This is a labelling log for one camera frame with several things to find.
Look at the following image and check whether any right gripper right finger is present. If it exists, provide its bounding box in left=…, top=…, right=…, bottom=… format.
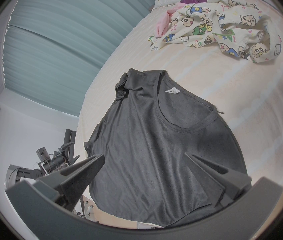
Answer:
left=184, top=153, right=253, bottom=209

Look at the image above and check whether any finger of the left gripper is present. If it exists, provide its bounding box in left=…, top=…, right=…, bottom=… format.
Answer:
left=57, top=142, right=75, bottom=156
left=65, top=155, right=81, bottom=166

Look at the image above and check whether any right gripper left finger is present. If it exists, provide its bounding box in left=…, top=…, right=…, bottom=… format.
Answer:
left=40, top=154, right=106, bottom=211

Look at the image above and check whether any black T-shirt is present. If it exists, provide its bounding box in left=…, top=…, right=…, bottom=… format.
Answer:
left=84, top=68, right=248, bottom=229

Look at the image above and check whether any bed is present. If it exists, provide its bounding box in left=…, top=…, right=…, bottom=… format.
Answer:
left=78, top=0, right=283, bottom=229

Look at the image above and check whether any blue-green curtain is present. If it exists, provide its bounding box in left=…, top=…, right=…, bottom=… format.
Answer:
left=3, top=25, right=132, bottom=117
left=8, top=0, right=160, bottom=47

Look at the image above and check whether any pink garment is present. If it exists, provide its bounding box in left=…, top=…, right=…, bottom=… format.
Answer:
left=155, top=3, right=185, bottom=39

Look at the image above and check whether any white printed pyjama top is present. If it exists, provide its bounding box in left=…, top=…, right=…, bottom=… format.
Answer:
left=149, top=0, right=282, bottom=64

